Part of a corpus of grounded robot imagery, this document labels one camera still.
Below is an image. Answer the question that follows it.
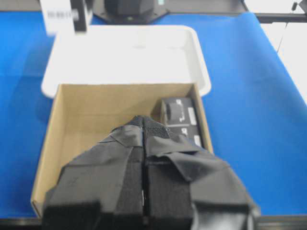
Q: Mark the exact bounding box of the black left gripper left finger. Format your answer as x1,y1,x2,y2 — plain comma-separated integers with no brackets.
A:
42,116,143,230

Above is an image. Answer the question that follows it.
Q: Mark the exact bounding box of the blue table mat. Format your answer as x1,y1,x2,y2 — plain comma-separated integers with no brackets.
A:
0,12,307,218

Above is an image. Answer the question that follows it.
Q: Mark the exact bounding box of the black metal rail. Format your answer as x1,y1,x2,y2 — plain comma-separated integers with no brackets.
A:
254,13,307,23

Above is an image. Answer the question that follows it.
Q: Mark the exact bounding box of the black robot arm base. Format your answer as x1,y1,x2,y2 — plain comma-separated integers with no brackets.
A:
93,0,170,25

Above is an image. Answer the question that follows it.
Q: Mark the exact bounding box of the white black labelled box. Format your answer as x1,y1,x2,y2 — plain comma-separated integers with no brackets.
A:
39,0,94,35

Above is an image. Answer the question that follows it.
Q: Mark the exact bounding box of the brown cardboard box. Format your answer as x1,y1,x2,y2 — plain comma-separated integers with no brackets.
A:
31,83,213,217

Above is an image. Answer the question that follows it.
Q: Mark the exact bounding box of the black Dynamixel box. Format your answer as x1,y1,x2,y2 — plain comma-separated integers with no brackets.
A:
150,97,198,127
166,125,203,147

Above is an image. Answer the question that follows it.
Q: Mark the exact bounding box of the white plastic tray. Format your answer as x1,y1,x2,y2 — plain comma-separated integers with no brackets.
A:
41,25,212,98

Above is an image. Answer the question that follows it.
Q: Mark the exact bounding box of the thin black cable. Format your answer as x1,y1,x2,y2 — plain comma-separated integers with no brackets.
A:
275,0,303,52

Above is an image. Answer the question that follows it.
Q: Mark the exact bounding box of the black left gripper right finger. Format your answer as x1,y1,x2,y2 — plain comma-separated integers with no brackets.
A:
143,117,260,230

